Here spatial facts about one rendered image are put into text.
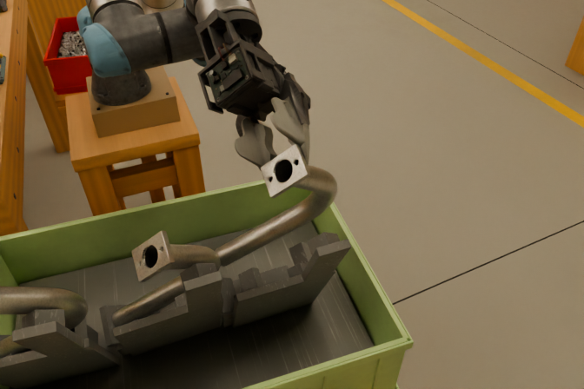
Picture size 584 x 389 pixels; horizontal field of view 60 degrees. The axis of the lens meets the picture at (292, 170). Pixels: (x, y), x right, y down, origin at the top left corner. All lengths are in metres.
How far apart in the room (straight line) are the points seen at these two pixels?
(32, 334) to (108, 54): 0.37
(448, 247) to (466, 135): 0.86
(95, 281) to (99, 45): 0.48
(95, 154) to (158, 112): 0.19
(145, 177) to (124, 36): 0.72
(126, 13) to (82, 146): 0.66
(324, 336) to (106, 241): 0.45
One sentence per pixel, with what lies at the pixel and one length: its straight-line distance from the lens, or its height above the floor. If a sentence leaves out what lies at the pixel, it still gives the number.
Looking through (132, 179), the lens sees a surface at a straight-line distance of 1.42.
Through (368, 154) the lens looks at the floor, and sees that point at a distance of 2.65.
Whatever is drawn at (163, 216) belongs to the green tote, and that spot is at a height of 0.93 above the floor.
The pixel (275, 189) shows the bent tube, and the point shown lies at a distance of 0.56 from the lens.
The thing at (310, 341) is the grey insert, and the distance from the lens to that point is 0.91.
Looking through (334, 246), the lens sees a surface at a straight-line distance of 0.64.
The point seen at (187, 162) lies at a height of 0.76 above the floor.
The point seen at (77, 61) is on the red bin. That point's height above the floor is 0.91.
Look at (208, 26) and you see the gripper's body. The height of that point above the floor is 1.37.
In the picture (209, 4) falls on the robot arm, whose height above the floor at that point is 1.38.
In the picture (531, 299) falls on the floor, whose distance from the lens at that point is 2.19.
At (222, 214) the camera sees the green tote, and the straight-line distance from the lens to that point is 1.03.
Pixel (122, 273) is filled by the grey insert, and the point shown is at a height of 0.85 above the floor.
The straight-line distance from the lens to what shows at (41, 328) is 0.63.
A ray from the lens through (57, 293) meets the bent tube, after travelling 0.67.
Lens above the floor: 1.62
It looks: 40 degrees down
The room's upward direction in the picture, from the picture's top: straight up
